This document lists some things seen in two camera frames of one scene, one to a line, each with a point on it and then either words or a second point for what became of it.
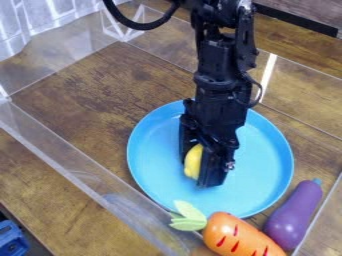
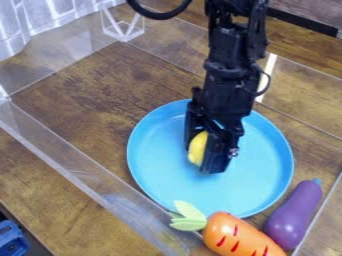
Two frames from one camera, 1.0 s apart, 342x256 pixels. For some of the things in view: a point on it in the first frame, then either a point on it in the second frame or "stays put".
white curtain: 28,17 stays put
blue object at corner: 13,245 stays put
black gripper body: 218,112 stays put
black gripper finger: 188,139 -> 194,127
